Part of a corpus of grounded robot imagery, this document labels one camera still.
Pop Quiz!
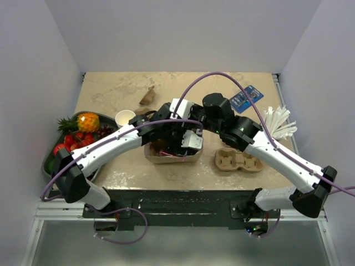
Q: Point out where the pink beige paper bag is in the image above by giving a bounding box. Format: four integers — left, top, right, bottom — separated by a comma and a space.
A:
144, 140, 203, 165

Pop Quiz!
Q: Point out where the single cardboard cup carrier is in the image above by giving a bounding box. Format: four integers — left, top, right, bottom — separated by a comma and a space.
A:
139, 85, 156, 105

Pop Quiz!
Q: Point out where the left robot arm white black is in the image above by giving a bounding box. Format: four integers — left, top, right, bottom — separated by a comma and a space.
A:
52, 99, 203, 217

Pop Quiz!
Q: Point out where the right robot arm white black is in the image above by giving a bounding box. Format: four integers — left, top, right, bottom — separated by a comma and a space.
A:
190, 93, 337, 218

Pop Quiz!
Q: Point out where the blue razor package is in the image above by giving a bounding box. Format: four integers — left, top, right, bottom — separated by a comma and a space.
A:
230, 85, 264, 114

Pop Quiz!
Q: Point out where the dark red grapes bunch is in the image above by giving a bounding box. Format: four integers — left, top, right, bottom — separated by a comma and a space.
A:
97, 125, 115, 140

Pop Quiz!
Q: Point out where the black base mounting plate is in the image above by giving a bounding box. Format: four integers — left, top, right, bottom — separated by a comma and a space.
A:
83, 190, 278, 231

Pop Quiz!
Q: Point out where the toy pineapple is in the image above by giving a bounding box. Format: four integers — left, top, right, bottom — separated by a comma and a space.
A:
57, 112, 100, 132

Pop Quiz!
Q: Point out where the red apple rear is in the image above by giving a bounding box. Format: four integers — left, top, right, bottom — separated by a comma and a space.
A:
53, 143, 71, 156

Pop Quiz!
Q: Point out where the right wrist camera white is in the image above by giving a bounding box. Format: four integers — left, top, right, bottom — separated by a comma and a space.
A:
169, 98, 194, 119

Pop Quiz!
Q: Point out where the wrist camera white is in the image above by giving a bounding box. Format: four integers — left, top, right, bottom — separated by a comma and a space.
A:
169, 98, 194, 119
181, 130, 204, 150

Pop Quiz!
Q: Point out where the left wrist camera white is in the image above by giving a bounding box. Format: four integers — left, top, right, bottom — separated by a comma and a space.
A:
181, 130, 204, 150

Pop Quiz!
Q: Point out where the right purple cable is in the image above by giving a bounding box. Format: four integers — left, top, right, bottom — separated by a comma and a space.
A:
173, 71, 355, 196

